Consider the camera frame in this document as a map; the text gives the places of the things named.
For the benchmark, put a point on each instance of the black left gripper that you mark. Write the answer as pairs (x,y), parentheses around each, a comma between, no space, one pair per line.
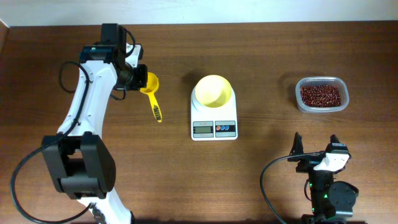
(143,70)

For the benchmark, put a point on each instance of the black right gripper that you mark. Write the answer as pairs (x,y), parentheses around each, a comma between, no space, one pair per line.
(305,165)

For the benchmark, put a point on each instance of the yellow measuring scoop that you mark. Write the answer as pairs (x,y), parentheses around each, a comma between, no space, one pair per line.
(150,90)

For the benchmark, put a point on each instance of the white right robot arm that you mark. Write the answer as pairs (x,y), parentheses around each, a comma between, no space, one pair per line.
(332,201)

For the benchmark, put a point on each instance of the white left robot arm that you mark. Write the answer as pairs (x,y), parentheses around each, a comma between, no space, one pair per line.
(78,161)

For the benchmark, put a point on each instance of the yellow plastic bowl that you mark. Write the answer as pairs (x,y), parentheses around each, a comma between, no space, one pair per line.
(213,91)

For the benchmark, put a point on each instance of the white digital kitchen scale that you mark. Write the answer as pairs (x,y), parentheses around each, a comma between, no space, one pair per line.
(213,124)

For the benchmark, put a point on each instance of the red beans in container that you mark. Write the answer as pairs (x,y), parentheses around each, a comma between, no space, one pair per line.
(320,96)

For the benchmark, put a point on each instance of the clear plastic container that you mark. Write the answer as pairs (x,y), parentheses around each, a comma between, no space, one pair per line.
(313,81)

